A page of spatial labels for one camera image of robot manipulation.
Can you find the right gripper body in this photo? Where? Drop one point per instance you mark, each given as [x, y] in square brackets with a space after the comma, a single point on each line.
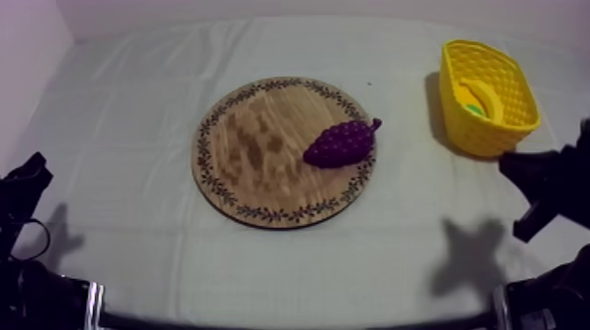
[576, 184]

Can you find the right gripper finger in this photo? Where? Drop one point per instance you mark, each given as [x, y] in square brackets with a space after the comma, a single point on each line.
[534, 221]
[530, 172]

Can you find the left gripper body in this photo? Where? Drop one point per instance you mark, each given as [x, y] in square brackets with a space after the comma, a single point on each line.
[20, 186]

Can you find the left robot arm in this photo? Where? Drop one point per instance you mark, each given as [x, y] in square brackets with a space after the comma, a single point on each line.
[37, 299]

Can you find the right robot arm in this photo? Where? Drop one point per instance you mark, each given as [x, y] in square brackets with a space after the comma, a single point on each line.
[557, 299]

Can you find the yellow plastic basket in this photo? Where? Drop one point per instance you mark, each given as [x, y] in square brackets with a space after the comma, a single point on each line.
[488, 133]

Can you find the purple toy grapes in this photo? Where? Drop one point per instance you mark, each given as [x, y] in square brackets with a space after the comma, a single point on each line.
[341, 145]

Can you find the round wooden board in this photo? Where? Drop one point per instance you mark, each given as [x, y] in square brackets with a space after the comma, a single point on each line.
[258, 152]

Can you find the yellow toy banana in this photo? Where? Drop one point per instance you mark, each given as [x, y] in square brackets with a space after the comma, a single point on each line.
[488, 94]

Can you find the silver metal bar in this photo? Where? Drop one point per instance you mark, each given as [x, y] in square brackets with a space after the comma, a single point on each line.
[94, 306]

